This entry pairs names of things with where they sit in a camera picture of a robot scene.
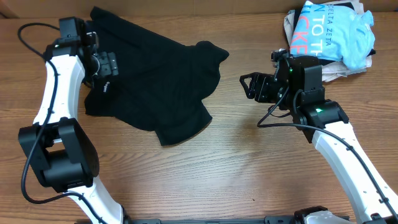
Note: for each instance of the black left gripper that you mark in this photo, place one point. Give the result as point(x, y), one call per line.
point(109, 64)

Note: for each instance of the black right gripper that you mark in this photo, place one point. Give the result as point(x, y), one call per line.
point(261, 81)

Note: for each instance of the black t-shirt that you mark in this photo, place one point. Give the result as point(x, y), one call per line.
point(160, 83)

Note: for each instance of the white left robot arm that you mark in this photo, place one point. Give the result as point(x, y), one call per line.
point(61, 159)

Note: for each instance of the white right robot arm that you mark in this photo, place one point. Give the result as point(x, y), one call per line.
point(296, 86)

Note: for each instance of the light blue printed t-shirt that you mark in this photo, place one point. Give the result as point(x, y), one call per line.
point(332, 32)

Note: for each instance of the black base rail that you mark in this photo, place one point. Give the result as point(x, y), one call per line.
point(288, 219)

